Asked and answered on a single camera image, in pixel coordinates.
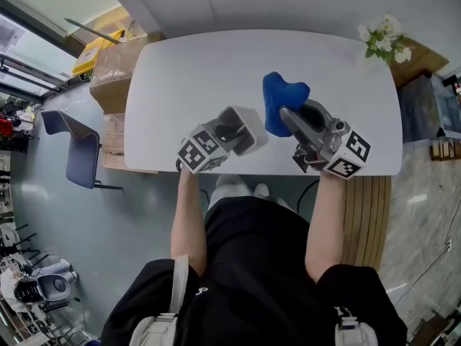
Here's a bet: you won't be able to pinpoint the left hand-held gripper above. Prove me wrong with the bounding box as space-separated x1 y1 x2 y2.
176 117 254 174

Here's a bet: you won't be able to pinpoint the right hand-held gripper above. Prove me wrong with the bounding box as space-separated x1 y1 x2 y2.
279 98 372 180

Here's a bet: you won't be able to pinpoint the grey square cup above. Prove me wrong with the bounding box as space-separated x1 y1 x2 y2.
215 105 269 158

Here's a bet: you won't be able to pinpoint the blue cloth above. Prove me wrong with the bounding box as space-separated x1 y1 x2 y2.
261 71 311 138

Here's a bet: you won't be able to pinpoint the person's right forearm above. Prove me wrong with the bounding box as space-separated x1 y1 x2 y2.
305 173 347 284

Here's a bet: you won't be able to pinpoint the person's left forearm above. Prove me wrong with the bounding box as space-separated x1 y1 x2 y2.
170 167 209 277

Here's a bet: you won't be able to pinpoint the large taped cardboard box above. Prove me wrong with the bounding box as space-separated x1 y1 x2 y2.
101 112 159 174

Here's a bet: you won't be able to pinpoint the plain brown cardboard box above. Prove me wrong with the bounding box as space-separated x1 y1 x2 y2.
89 34 163 114

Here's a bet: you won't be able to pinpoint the person's white trousers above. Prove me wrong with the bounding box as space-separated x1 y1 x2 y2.
207 174 289 216

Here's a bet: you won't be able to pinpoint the white flowers in white vase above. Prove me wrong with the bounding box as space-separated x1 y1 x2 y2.
356 13 413 74

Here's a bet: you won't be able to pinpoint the grey plastic-wrapped crate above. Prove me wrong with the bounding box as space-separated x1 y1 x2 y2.
395 73 461 143

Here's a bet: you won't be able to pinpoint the wooden slatted board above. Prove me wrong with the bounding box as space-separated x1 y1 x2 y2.
341 174 393 272

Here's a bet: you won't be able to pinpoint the person's black shirt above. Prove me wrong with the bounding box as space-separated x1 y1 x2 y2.
100 196 410 346

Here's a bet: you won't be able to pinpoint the dark blue chair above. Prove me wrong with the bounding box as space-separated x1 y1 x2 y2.
40 110 123 191

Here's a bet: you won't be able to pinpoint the yellow plastic bin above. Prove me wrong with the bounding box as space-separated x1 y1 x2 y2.
71 29 127 77

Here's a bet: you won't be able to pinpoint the grey metal pole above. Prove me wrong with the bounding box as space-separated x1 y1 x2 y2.
63 17 123 45

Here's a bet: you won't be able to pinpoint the black-framed glass door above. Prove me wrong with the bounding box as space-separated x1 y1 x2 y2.
0 11 79 102

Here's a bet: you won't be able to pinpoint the coat rack with red garment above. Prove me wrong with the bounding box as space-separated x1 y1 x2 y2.
0 108 37 151

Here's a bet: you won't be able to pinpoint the grey and white robot device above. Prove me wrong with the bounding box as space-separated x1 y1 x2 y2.
12 259 79 305

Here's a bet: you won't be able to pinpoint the black cable under table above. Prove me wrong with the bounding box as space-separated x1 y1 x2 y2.
297 177 321 214

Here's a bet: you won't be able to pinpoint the small wooden frame rack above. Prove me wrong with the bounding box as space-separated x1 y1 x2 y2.
430 138 461 161

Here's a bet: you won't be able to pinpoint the beige left shoulder strap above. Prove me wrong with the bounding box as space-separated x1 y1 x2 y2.
128 254 190 346

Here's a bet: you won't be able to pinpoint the beige shoulder strap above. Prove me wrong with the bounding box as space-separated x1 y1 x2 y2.
334 305 379 346
128 254 190 346

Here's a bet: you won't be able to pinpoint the beige right shoulder strap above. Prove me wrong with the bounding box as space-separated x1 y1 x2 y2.
334 305 379 346

